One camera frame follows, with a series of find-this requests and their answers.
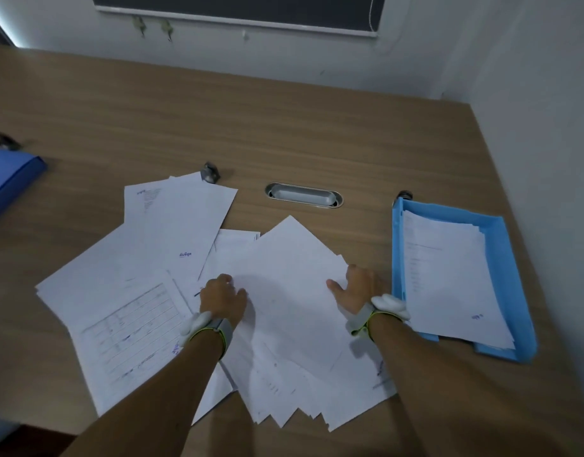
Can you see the pile of scattered printed papers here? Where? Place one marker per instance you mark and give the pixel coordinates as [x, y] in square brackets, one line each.
[130, 290]

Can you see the dark board with white frame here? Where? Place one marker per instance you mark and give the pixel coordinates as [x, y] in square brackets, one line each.
[234, 7]

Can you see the person's right forearm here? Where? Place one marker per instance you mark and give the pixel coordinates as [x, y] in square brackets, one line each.
[444, 390]

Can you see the green wall hook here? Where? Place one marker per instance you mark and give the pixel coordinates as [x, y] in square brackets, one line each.
[167, 29]

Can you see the person's left hand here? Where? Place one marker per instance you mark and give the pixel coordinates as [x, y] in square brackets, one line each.
[220, 302]

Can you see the black binder clip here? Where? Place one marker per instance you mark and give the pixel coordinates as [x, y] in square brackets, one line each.
[210, 172]
[4, 140]
[405, 194]

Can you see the light blue paper tray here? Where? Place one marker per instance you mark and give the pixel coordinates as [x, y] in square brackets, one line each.
[508, 299]

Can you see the blue file folder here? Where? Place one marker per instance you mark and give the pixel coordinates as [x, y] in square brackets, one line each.
[6, 178]

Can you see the person's left forearm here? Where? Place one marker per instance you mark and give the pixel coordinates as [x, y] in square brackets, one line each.
[163, 399]

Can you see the white grey left wrist tracker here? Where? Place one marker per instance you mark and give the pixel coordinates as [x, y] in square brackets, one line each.
[208, 328]

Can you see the white grey wrist tracker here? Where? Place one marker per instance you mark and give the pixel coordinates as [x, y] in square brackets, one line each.
[208, 328]
[377, 311]

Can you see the person's left thumb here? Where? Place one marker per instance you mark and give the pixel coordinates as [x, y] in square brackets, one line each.
[242, 299]

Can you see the stack of papers in tray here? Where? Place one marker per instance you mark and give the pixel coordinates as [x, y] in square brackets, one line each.
[451, 280]

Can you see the large white paper sheet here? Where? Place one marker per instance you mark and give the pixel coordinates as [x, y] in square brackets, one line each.
[292, 290]

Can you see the person's right hand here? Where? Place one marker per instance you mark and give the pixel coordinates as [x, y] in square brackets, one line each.
[357, 292]

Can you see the white grey right wrist tracker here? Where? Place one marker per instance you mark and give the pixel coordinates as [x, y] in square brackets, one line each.
[377, 311]

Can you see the person's right thumb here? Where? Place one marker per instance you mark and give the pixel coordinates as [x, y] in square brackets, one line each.
[334, 288]

